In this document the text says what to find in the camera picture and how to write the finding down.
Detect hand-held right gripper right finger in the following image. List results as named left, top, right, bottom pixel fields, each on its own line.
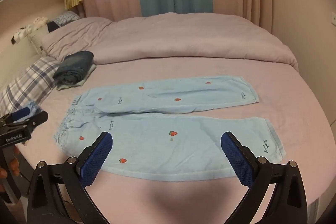
left=220, top=131, right=308, bottom=224

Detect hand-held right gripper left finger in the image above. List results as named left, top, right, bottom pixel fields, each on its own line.
left=27, top=132, right=113, bottom=224

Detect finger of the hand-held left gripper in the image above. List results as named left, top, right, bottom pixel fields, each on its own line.
left=9, top=107, right=34, bottom=123
left=16, top=111, right=49, bottom=133

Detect light blue strawberry pants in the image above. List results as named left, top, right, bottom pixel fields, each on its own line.
left=54, top=76, right=286, bottom=182

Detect person's left hand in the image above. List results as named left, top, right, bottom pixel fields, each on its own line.
left=0, top=147, right=21, bottom=194

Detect small light blue cloth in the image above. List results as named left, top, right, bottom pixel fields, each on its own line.
left=26, top=101, right=42, bottom=115

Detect plaid pillow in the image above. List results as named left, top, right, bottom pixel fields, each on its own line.
left=0, top=56, right=62, bottom=114

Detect folded dark blue jeans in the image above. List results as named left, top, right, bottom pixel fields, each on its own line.
left=52, top=51, right=94, bottom=85

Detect folded light green cloth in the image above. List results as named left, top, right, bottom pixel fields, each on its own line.
left=55, top=65, right=96, bottom=90

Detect white plush toy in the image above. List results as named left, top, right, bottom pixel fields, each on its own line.
left=11, top=17, right=49, bottom=45

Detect dark navy object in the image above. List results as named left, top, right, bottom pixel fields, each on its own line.
left=47, top=21, right=60, bottom=33

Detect pink duvet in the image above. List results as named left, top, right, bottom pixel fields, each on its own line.
left=41, top=13, right=298, bottom=72

